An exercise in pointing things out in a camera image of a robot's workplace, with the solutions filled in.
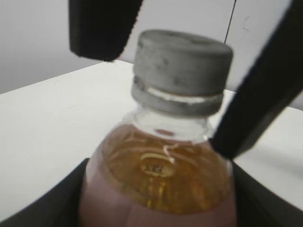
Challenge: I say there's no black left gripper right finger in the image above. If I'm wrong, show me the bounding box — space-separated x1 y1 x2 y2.
232 162 303 227

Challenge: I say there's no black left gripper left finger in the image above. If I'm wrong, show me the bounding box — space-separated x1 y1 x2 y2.
0 158 89 227

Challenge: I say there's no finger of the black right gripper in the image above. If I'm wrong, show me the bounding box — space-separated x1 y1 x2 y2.
68 0 142 62
211 0 303 159

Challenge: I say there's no grey bottle cap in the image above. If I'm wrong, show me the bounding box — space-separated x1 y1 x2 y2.
132 30 233 117

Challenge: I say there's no pink oolong tea bottle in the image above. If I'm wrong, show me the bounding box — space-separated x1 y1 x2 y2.
79 96 237 227

